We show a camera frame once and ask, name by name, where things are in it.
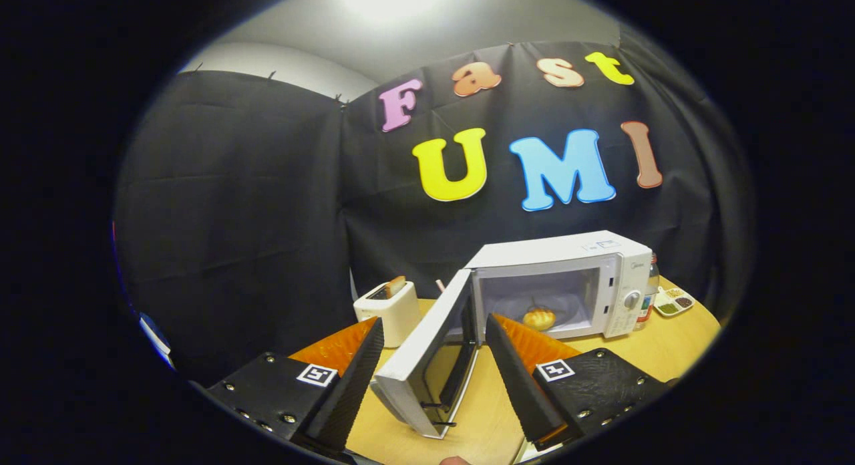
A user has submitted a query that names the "clear plastic water bottle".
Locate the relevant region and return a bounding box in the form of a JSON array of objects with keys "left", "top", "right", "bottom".
[{"left": 633, "top": 253, "right": 661, "bottom": 331}]

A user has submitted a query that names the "blue and white object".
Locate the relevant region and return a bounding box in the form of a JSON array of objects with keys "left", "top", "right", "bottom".
[{"left": 138, "top": 311, "right": 176, "bottom": 370}]

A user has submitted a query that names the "black backdrop cloth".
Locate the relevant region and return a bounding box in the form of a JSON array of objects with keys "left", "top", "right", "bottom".
[{"left": 114, "top": 24, "right": 752, "bottom": 385}]

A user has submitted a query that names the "white divided dish with beans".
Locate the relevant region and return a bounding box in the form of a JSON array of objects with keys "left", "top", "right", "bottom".
[{"left": 653, "top": 287, "right": 696, "bottom": 318}]

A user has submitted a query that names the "white toaster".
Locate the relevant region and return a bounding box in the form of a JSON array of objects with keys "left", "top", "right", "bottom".
[{"left": 353, "top": 281, "right": 423, "bottom": 349}]

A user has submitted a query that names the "white microwave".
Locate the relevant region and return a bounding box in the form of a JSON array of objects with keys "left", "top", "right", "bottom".
[{"left": 371, "top": 230, "right": 654, "bottom": 440}]

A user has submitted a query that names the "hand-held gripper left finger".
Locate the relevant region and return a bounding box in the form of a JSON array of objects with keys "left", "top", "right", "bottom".
[{"left": 207, "top": 317, "right": 386, "bottom": 452}]

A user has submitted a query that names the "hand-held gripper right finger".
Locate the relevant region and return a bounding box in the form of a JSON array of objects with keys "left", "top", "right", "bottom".
[{"left": 486, "top": 313, "right": 669, "bottom": 452}]

